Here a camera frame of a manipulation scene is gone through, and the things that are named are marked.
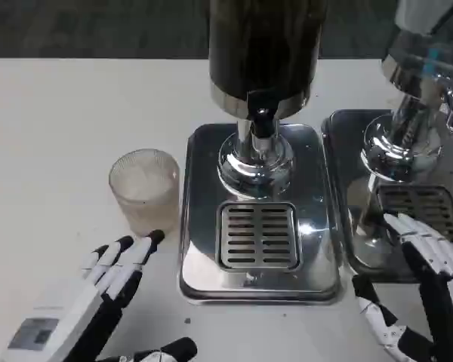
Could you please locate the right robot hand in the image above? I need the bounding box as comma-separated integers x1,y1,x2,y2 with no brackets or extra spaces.
353,213,453,362

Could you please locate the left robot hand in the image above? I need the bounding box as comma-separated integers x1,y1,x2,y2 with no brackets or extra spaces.
0,229,198,362

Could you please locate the clear ribbed glass cup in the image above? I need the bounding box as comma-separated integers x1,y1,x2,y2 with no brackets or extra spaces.
108,149,181,237

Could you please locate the steel drip grid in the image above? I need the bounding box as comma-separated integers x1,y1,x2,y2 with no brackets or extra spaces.
215,202,304,272
375,184,453,248

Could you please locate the steel drip tray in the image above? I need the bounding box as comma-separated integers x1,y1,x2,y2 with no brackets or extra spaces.
320,109,453,284
179,122,343,305

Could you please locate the clear steel drink dispenser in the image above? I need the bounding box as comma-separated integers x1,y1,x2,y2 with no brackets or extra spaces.
360,0,453,183

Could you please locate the black dispenser tap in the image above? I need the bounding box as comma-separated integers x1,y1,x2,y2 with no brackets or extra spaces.
248,90,281,159

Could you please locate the dark drink dispenser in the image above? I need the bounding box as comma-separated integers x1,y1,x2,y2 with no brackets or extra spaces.
207,0,328,198

